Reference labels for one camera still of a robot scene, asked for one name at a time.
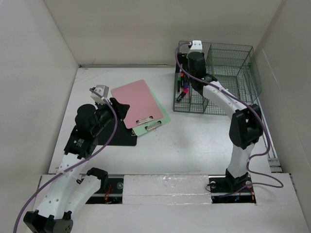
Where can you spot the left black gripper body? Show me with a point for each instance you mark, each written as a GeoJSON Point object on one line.
{"type": "Point", "coordinates": [105, 114]}

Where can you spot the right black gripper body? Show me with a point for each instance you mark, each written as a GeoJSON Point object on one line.
{"type": "Point", "coordinates": [187, 60]}

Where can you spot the green highlighter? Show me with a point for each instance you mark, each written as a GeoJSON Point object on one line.
{"type": "Point", "coordinates": [178, 83]}

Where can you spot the pink clipboard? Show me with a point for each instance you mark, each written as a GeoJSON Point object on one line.
{"type": "Point", "coordinates": [143, 106]}

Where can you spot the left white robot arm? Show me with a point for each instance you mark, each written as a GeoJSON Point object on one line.
{"type": "Point", "coordinates": [65, 197]}

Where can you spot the black mat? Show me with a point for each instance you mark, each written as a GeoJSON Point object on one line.
{"type": "Point", "coordinates": [122, 137]}

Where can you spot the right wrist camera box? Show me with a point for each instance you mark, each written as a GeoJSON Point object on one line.
{"type": "Point", "coordinates": [196, 46]}

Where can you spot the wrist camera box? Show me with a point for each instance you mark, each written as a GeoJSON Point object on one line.
{"type": "Point", "coordinates": [99, 93]}
{"type": "Point", "coordinates": [196, 46]}

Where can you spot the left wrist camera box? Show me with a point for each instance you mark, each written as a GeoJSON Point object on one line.
{"type": "Point", "coordinates": [99, 93]}

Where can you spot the green wire mesh organizer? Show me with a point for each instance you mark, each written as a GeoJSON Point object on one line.
{"type": "Point", "coordinates": [234, 66]}

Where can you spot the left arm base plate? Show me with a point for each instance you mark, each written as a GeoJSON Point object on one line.
{"type": "Point", "coordinates": [111, 195]}

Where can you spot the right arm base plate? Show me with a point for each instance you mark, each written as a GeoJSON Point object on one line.
{"type": "Point", "coordinates": [222, 193]}

